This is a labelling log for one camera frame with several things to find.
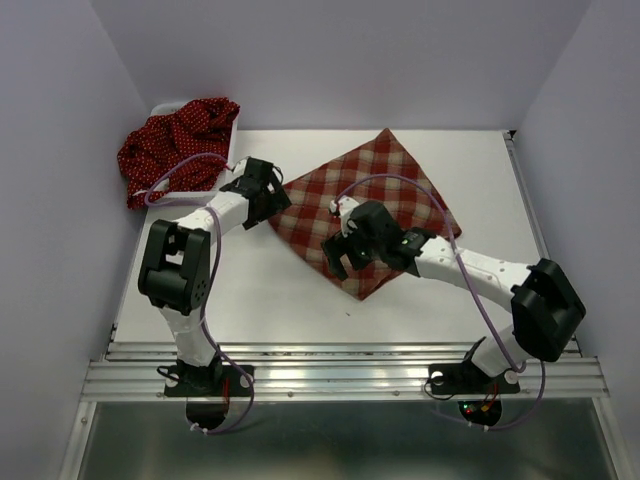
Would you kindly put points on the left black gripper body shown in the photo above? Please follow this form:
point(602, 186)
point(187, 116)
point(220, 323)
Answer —
point(274, 203)

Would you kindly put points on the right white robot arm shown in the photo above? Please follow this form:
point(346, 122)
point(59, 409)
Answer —
point(544, 306)

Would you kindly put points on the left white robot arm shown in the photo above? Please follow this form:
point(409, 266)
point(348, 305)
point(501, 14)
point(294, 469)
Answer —
point(181, 258)

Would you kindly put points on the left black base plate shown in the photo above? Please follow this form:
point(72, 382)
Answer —
point(235, 382)

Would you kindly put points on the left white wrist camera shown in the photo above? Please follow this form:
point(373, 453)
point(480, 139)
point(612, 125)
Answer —
point(237, 169)

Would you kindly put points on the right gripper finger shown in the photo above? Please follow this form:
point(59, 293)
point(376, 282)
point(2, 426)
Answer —
point(335, 247)
point(338, 265)

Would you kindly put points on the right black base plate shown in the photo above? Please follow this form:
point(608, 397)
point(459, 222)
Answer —
point(448, 379)

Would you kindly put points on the white plastic basket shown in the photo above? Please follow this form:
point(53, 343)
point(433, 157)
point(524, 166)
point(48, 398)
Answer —
point(192, 197)

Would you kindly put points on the red plaid skirt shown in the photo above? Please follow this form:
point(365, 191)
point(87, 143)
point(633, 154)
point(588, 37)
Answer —
point(381, 170)

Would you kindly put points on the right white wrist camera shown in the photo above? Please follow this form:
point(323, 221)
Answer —
point(343, 209)

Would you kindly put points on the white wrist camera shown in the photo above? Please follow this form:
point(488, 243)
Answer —
point(343, 209)
point(237, 169)

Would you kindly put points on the red polka dot skirt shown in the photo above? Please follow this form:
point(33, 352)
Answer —
point(183, 151)

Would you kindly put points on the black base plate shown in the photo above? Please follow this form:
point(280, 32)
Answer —
point(235, 382)
point(448, 379)

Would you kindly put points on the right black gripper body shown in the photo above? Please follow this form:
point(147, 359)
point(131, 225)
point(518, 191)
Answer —
point(363, 251)

